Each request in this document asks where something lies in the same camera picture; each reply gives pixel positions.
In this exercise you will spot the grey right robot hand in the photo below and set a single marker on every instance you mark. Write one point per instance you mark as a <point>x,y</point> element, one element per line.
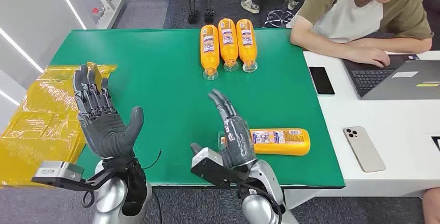
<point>237,140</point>

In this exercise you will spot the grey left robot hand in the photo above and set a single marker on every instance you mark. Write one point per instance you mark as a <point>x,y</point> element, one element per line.
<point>103,129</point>

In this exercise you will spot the orange bottle with clear cap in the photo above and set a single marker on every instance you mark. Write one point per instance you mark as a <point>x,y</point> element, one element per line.
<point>285,142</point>
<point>246,42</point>
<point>209,49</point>
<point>228,42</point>

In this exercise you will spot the person's right forearm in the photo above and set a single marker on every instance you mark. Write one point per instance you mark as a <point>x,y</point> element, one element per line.
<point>316,42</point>

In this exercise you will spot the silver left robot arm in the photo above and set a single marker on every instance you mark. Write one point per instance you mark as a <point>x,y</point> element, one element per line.
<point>110,195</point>

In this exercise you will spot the person's left forearm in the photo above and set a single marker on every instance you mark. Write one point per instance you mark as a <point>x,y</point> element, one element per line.
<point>395,45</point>

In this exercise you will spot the yellow plastic bag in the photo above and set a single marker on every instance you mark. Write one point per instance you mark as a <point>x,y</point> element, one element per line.
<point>41,119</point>

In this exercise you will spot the green table mat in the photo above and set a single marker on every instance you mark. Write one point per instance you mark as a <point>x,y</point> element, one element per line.
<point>172,78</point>

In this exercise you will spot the black smartphone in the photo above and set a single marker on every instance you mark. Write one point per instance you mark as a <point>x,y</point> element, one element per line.
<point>321,80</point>

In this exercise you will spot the beige smartphone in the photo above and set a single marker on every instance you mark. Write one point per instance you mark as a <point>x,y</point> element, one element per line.
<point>363,149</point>

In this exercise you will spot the black office chair base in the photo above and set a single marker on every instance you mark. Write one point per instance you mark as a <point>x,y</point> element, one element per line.
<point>279,18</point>

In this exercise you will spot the person's right hand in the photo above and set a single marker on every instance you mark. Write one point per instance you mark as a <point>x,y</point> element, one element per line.
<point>371,56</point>

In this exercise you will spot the white desk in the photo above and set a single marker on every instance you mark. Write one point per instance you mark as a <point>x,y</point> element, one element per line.
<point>395,122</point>

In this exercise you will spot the grey laptop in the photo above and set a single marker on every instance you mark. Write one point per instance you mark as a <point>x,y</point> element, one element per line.
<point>398,81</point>

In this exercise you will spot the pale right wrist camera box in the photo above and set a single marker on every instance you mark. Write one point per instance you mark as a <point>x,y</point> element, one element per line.
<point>213,167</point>

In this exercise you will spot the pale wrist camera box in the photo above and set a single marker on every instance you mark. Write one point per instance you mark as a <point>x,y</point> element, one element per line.
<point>213,167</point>
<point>58,171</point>

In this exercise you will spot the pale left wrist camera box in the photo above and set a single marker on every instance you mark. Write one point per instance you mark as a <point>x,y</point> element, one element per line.
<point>58,171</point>

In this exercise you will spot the white metal frame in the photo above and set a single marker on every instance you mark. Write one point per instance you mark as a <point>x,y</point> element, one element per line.
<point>113,2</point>

